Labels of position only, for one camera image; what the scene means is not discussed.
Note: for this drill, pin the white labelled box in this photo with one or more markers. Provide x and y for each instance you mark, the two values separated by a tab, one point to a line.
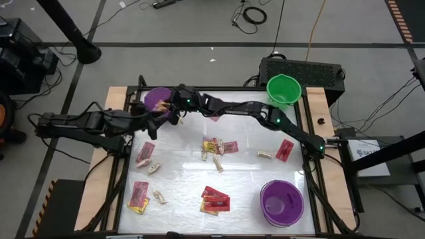
368	156

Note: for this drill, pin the green halloween bucket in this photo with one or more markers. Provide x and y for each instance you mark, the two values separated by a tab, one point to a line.
284	89

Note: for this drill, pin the black perforated computer case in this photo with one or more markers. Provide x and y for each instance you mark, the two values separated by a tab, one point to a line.
315	76

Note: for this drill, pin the large purple halloween bucket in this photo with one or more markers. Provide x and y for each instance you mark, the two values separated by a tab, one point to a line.
282	202

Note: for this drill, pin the black pole stand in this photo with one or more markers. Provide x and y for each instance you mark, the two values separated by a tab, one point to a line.
71	31

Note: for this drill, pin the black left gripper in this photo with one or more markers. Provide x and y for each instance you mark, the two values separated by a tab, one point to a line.
129	119

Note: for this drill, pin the black metal beam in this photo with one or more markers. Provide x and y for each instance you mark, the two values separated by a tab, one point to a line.
391	151

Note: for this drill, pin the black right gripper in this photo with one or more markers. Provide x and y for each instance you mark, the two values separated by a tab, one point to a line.
186	99

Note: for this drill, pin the small purple halloween bucket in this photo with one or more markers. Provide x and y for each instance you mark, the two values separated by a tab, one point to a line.
152	98

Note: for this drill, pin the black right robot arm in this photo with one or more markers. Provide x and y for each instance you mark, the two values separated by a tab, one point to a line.
245	108

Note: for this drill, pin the wooden table side board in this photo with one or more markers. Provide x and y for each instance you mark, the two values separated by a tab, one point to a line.
318	106
94	192

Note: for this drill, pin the black power strip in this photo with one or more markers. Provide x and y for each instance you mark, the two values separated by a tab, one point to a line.
163	3

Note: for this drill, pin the black equipment cart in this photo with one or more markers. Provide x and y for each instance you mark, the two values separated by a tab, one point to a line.
23	59

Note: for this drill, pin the black aluminium table frame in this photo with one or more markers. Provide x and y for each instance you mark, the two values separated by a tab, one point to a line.
232	88

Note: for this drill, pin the black orange wheeled device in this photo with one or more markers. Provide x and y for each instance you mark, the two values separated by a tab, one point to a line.
2	116

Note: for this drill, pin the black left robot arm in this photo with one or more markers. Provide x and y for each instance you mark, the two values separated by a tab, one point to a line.
66	124

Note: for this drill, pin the black orange striped mat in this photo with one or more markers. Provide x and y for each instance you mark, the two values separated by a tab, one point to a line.
64	206
411	16

